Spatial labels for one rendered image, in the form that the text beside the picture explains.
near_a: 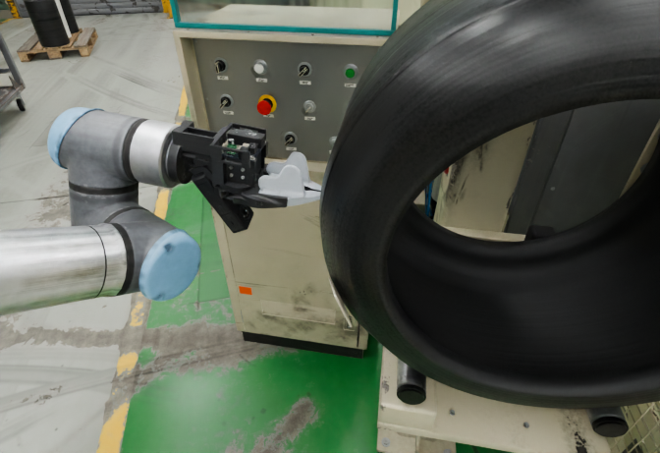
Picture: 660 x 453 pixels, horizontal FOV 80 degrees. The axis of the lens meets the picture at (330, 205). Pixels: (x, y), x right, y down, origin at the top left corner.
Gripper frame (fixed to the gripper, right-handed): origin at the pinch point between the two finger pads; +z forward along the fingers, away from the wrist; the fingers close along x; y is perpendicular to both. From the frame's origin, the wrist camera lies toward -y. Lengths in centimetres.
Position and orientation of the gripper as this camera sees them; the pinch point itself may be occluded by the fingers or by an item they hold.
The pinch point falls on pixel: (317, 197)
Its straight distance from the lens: 55.6
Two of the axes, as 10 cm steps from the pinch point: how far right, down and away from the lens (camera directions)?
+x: 1.7, -5.8, 8.0
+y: 1.1, -7.9, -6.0
